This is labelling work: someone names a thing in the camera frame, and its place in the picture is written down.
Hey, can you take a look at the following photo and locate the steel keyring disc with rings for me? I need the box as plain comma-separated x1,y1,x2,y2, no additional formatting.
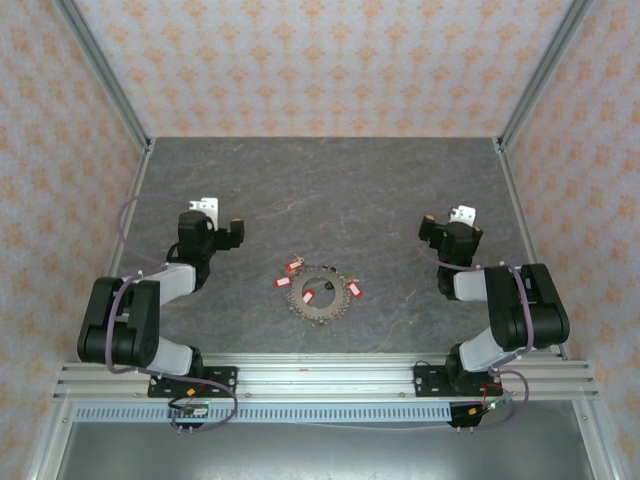
285,266,351,327

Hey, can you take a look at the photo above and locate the small green circuit board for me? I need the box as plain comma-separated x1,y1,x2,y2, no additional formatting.
464,397,514,417
167,399,210,419

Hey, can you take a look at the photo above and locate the grey sheet metal panel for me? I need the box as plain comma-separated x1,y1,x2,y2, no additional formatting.
54,422,599,480

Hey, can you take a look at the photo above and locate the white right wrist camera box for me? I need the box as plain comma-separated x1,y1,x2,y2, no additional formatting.
448,204,477,226

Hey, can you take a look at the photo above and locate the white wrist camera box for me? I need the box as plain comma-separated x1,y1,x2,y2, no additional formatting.
448,204,477,226
188,198,220,221

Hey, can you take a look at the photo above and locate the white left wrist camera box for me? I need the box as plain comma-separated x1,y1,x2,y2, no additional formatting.
188,198,220,221

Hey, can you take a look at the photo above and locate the aluminium table side rail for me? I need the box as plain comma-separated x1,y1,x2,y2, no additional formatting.
79,139,154,362
492,137,571,361

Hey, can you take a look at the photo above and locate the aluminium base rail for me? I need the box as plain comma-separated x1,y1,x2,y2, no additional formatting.
53,352,600,401

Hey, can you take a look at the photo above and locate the aluminium frame post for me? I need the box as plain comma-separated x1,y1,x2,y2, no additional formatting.
52,0,155,154
27,399,76,480
492,0,596,154
574,399,629,480

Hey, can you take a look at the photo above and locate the grey slotted cable duct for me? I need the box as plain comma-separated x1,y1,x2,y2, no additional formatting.
73,403,454,425

